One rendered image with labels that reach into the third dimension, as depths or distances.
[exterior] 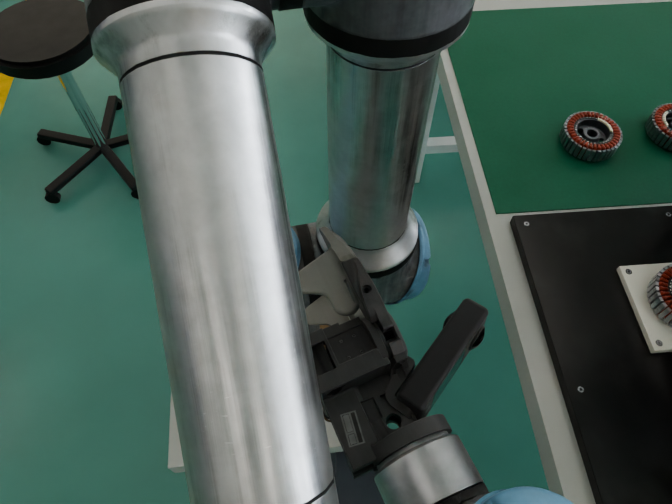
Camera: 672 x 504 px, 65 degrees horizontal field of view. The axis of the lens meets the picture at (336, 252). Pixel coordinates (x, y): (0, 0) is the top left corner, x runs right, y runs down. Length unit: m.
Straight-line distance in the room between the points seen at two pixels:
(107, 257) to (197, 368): 1.72
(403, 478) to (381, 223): 0.24
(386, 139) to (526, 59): 0.95
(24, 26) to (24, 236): 0.69
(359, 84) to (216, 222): 0.18
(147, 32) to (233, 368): 0.16
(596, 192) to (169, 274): 0.96
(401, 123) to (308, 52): 2.13
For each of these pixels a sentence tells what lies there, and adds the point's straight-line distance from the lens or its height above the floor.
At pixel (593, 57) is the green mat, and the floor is 0.75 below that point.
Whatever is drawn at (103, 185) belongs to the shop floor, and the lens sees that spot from 2.17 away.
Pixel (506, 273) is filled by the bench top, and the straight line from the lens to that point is 0.96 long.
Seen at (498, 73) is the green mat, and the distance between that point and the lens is 1.30.
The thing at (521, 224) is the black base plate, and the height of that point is 0.77.
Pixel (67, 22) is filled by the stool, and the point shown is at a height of 0.56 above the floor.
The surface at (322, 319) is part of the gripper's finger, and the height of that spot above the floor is 1.06.
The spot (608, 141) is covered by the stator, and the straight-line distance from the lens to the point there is 1.18.
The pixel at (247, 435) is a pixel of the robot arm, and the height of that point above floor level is 1.29.
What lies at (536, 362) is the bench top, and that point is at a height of 0.75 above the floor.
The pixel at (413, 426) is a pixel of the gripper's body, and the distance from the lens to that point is 0.43.
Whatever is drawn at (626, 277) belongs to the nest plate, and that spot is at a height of 0.78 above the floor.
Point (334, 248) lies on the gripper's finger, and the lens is 0.48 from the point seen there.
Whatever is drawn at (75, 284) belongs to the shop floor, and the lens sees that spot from 1.96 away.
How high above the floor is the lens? 1.55
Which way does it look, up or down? 58 degrees down
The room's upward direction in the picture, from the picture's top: straight up
